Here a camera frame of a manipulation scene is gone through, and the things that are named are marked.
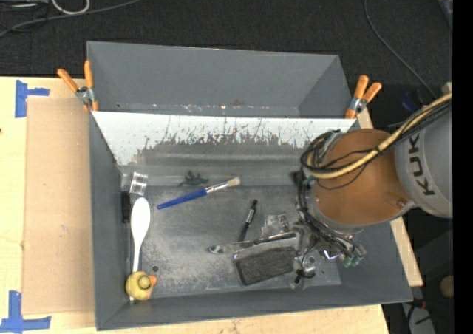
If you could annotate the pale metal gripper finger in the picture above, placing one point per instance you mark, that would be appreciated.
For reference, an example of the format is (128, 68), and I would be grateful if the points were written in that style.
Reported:
(276, 223)
(251, 244)

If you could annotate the black marker pen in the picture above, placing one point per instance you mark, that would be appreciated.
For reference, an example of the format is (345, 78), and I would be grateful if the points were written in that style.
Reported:
(248, 219)

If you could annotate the dark grey sponge block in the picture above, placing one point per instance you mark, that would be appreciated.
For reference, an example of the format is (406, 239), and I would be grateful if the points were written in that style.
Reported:
(266, 265)

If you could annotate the grey metal bin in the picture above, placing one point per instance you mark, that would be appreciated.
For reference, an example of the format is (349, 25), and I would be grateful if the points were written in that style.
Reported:
(192, 244)

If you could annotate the blue paintbrush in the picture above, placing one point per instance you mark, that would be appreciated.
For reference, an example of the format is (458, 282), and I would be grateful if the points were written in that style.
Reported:
(188, 196)

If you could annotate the white plastic spoon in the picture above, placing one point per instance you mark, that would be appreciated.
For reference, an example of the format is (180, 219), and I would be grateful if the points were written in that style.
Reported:
(140, 218)

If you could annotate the yellow rubber duck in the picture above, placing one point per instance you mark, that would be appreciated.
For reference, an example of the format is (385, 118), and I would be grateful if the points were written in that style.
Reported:
(138, 286)

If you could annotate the clear plastic cup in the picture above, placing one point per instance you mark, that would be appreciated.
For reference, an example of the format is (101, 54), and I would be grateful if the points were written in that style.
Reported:
(138, 183)

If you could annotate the small black flat block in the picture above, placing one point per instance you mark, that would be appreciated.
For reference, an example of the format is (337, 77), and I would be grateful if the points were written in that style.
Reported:
(126, 207)

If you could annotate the brown cardboard board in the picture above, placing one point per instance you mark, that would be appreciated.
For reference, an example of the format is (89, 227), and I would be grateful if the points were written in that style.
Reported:
(55, 207)

